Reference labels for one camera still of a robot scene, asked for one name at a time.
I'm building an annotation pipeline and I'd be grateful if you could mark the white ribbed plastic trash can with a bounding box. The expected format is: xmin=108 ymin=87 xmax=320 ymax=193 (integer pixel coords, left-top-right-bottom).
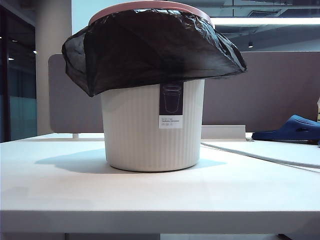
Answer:
xmin=100 ymin=79 xmax=206 ymax=173

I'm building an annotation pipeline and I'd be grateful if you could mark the black garbage bag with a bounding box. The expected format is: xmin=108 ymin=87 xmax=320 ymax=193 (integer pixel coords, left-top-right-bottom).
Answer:
xmin=61 ymin=8 xmax=249 ymax=98

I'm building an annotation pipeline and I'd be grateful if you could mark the pink ring lid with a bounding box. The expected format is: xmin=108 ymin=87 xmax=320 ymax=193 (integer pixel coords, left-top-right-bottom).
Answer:
xmin=88 ymin=0 xmax=216 ymax=27

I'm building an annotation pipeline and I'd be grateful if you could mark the grey rounded desk divider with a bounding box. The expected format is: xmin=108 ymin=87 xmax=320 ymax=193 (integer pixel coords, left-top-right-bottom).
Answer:
xmin=47 ymin=53 xmax=105 ymax=140

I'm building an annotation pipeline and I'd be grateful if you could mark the brown desk partition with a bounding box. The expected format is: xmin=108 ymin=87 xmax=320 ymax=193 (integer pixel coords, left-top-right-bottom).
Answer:
xmin=201 ymin=51 xmax=320 ymax=126

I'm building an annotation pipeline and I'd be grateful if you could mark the blue rubber slipper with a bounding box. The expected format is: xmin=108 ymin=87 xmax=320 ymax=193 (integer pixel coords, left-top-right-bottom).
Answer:
xmin=251 ymin=114 xmax=320 ymax=146

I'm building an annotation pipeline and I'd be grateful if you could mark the long white ceiling light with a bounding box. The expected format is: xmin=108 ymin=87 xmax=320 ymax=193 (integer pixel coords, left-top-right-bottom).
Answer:
xmin=213 ymin=16 xmax=320 ymax=26

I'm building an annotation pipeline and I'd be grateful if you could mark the white ceiling air vent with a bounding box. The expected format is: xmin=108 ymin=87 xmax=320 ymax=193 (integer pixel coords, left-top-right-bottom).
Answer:
xmin=249 ymin=9 xmax=282 ymax=17

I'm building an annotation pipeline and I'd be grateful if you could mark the white cable tray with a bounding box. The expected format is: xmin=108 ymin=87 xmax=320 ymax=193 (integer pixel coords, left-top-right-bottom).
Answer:
xmin=201 ymin=124 xmax=247 ymax=140

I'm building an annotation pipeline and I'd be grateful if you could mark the grey cable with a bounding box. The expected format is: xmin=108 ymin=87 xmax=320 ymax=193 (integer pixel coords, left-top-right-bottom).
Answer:
xmin=201 ymin=141 xmax=320 ymax=169

